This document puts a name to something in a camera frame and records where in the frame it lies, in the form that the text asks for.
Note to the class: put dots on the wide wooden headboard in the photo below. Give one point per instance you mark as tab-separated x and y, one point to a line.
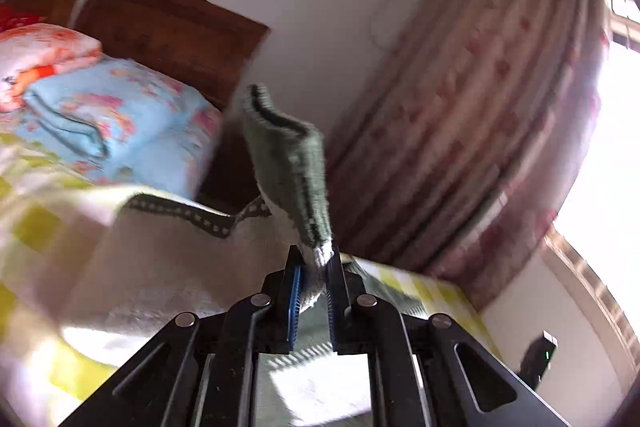
170	37

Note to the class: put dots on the blue floral quilt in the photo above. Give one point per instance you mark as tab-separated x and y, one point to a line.
125	107

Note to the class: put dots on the pink floral quilt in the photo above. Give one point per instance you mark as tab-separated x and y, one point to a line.
45	44

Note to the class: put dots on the green knit sweater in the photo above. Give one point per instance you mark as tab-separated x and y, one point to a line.
295	167

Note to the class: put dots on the window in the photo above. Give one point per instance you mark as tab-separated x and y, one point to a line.
615	132

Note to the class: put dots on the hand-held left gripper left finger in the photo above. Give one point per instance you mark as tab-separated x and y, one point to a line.
295	307

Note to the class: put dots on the pink floral curtain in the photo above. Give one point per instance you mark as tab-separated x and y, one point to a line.
475	117

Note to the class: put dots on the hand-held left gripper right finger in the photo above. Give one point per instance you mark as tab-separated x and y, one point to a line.
331	317

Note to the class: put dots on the yellow checked bed sheet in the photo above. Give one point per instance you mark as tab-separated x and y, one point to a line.
30	232

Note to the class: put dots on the red quilt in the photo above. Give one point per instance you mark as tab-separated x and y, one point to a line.
12	18

